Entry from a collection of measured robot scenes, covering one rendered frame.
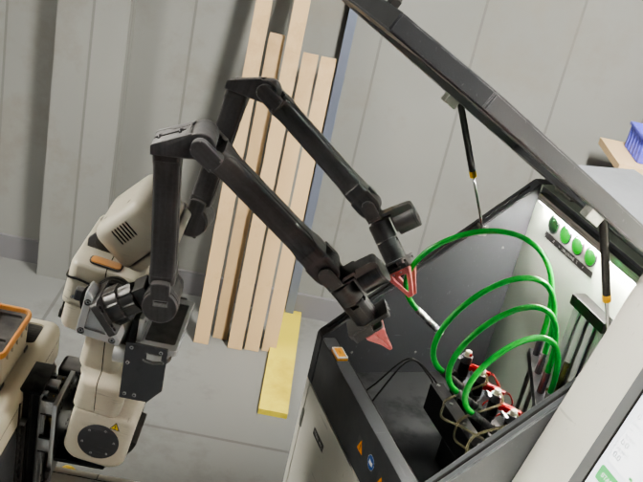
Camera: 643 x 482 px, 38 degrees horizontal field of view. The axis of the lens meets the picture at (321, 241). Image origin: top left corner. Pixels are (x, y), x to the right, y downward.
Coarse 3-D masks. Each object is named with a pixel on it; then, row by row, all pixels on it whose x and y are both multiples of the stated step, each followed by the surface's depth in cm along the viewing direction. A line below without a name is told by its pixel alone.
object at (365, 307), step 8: (360, 304) 200; (368, 304) 202; (376, 304) 206; (384, 304) 204; (352, 312) 201; (360, 312) 201; (368, 312) 201; (376, 312) 203; (384, 312) 201; (352, 320) 207; (360, 320) 202; (368, 320) 202; (376, 320) 201; (352, 328) 204; (360, 328) 202; (352, 336) 203
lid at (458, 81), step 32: (352, 0) 177; (384, 0) 168; (384, 32) 216; (416, 32) 159; (416, 64) 223; (448, 64) 158; (448, 96) 233; (480, 96) 157; (512, 128) 160; (544, 160) 166; (576, 192) 172; (608, 192) 174; (640, 224) 181
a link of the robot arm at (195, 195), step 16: (240, 80) 227; (256, 80) 226; (272, 80) 228; (224, 96) 229; (240, 96) 228; (224, 112) 231; (240, 112) 230; (224, 128) 232; (208, 176) 235; (192, 192) 236; (208, 192) 236; (192, 208) 235; (192, 224) 236; (208, 224) 238
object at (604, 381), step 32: (640, 288) 188; (640, 320) 186; (608, 352) 191; (640, 352) 184; (576, 384) 197; (608, 384) 189; (576, 416) 195; (608, 416) 187; (544, 448) 200; (576, 448) 192; (512, 480) 207; (544, 480) 198
